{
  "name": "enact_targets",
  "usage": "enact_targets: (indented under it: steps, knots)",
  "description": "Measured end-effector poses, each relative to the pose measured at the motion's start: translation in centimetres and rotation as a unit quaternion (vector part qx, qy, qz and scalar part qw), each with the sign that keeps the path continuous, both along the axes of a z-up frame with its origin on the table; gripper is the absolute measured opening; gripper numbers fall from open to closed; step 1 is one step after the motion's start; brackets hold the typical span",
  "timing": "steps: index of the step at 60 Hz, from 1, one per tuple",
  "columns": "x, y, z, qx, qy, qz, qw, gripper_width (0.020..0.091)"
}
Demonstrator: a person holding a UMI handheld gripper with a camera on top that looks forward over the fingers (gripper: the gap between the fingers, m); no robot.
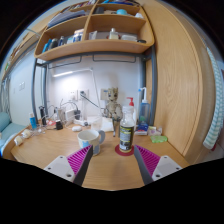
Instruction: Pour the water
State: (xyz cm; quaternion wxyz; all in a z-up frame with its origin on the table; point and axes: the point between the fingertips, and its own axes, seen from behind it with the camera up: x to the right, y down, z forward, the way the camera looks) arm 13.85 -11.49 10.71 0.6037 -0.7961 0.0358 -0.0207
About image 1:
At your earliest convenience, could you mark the small black box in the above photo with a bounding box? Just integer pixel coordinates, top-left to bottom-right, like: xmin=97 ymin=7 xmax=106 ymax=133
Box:
xmin=54 ymin=119 xmax=64 ymax=131

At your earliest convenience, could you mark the blue spray bottle white nozzle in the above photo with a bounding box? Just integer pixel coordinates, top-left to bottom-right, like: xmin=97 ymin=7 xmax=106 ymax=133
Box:
xmin=137 ymin=87 xmax=152 ymax=132

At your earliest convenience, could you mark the flat round red coaster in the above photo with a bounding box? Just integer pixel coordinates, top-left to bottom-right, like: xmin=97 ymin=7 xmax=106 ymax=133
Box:
xmin=114 ymin=143 xmax=136 ymax=157

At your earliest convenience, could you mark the wooden tree creature figurine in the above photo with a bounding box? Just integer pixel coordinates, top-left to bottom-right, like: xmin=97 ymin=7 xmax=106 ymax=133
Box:
xmin=104 ymin=87 xmax=124 ymax=138

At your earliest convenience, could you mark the white lotion bottle red pump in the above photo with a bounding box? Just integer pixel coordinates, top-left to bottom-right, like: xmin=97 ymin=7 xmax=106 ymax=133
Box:
xmin=125 ymin=96 xmax=138 ymax=123

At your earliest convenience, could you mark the wooden shelf unit with items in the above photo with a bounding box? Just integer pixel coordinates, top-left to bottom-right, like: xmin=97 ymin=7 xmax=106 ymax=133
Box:
xmin=33 ymin=0 xmax=156 ymax=63

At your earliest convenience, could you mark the white power strip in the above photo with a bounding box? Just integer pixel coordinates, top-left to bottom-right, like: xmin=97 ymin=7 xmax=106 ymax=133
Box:
xmin=73 ymin=119 xmax=91 ymax=128

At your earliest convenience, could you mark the striped hanging towel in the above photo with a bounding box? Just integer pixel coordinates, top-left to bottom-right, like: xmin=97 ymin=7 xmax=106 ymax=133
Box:
xmin=202 ymin=46 xmax=224 ymax=150

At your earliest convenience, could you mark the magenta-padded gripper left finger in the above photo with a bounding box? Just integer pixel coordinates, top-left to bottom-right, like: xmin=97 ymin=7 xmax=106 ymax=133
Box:
xmin=43 ymin=144 xmax=95 ymax=187

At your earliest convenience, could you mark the pink wet wipes packet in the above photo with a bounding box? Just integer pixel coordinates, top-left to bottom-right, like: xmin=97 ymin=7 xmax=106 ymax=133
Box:
xmin=147 ymin=125 xmax=163 ymax=137

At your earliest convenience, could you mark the teal seat cushion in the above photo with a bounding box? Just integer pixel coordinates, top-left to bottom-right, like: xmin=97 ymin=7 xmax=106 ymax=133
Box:
xmin=0 ymin=111 xmax=26 ymax=148

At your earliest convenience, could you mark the green sponge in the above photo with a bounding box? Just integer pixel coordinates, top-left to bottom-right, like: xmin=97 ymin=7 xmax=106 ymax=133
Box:
xmin=149 ymin=134 xmax=169 ymax=144

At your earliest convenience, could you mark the clear bottle with dark label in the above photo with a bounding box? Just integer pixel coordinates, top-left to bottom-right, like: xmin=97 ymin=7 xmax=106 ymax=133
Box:
xmin=118 ymin=105 xmax=136 ymax=154

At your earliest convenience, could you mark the white tissue pack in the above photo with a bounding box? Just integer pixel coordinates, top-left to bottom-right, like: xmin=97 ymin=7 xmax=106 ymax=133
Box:
xmin=87 ymin=114 xmax=116 ymax=133

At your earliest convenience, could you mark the black electric shaver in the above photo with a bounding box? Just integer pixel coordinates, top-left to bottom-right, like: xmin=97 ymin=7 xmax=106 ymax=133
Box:
xmin=38 ymin=105 xmax=47 ymax=126

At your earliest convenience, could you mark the white wall socket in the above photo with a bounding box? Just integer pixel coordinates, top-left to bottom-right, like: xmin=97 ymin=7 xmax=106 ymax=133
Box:
xmin=69 ymin=89 xmax=90 ymax=102

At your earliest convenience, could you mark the blue tube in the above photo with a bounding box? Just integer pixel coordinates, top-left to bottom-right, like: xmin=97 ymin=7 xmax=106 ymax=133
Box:
xmin=28 ymin=112 xmax=38 ymax=130

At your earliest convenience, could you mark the white mug with blue map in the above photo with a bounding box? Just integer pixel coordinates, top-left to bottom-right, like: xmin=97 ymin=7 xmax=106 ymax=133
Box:
xmin=76 ymin=129 xmax=106 ymax=157

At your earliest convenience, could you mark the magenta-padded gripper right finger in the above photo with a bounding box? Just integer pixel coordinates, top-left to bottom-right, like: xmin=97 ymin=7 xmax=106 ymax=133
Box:
xmin=133 ymin=144 xmax=184 ymax=186

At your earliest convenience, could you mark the white charger block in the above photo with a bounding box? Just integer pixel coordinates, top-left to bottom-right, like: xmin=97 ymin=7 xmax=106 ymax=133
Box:
xmin=64 ymin=109 xmax=76 ymax=122

